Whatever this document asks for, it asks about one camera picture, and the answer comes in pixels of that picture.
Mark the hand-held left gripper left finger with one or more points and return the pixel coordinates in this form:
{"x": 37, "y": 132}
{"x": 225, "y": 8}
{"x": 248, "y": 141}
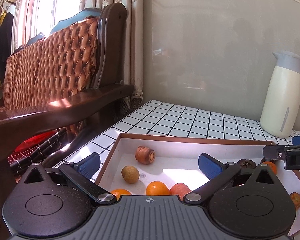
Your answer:
{"x": 90, "y": 165}

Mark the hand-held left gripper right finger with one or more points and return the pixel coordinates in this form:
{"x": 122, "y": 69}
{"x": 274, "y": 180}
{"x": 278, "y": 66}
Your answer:
{"x": 210, "y": 165}

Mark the large wrinkled orange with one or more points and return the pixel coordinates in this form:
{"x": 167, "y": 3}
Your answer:
{"x": 271, "y": 168}

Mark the brown cardboard box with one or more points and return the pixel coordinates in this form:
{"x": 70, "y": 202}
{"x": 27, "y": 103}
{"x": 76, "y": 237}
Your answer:
{"x": 190, "y": 152}

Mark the orange-red carrot chunk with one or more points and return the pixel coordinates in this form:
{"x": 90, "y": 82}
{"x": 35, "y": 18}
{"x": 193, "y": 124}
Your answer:
{"x": 180, "y": 189}

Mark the tan brown pastry piece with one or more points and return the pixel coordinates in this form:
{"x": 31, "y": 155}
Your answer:
{"x": 296, "y": 200}

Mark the small yellowish lychee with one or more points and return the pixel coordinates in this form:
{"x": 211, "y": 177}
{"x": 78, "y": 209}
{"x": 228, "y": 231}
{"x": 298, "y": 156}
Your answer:
{"x": 130, "y": 174}

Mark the small orange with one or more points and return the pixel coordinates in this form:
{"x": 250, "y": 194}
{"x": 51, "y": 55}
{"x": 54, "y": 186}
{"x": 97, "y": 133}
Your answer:
{"x": 157, "y": 188}
{"x": 120, "y": 193}

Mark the brown ridged pastry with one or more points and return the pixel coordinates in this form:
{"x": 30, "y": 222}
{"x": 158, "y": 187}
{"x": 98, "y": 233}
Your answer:
{"x": 145, "y": 155}

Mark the cream thermos jug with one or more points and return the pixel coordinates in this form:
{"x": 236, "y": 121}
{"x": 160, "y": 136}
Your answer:
{"x": 280, "y": 100}

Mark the black rods bundle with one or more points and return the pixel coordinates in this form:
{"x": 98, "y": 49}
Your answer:
{"x": 45, "y": 145}

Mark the white checked tablecloth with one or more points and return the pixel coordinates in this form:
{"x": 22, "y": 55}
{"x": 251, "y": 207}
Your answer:
{"x": 177, "y": 120}

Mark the red bag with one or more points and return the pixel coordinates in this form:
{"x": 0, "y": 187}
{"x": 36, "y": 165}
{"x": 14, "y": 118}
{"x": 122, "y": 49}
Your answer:
{"x": 32, "y": 140}

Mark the red checked cloth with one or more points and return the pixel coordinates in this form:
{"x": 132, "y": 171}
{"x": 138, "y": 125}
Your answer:
{"x": 20, "y": 157}

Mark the orange tufted back cushion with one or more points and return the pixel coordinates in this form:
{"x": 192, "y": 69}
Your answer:
{"x": 52, "y": 67}

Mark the beige embroidered curtain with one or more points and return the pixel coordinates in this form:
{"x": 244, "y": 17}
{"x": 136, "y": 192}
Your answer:
{"x": 137, "y": 30}

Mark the blue cloth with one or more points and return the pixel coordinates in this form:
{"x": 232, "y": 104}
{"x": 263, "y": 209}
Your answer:
{"x": 65, "y": 22}

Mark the dark hanging clothing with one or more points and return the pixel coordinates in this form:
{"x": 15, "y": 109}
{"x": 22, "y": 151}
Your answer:
{"x": 2, "y": 42}

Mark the window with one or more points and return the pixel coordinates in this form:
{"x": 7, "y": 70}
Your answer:
{"x": 60, "y": 5}

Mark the straw hat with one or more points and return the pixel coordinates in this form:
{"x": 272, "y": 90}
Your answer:
{"x": 12, "y": 0}

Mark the dark wooden sofa frame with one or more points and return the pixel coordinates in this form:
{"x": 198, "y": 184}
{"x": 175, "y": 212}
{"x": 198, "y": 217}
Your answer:
{"x": 52, "y": 112}

